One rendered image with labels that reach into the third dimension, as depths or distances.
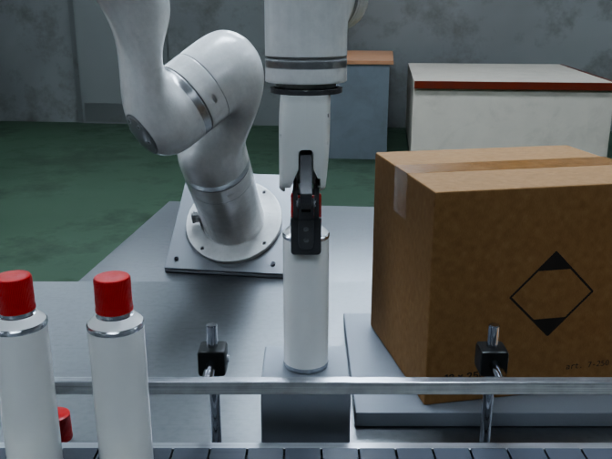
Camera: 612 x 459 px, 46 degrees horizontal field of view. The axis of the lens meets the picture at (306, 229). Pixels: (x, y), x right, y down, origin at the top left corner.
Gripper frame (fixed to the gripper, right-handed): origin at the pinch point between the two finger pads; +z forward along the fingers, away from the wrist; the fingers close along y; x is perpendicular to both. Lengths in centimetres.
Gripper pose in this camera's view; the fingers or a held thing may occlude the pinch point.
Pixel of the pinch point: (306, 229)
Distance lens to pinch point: 79.7
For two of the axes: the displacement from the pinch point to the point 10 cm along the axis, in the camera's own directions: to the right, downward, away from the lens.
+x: 10.0, 0.0, 0.0
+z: 0.0, 9.6, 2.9
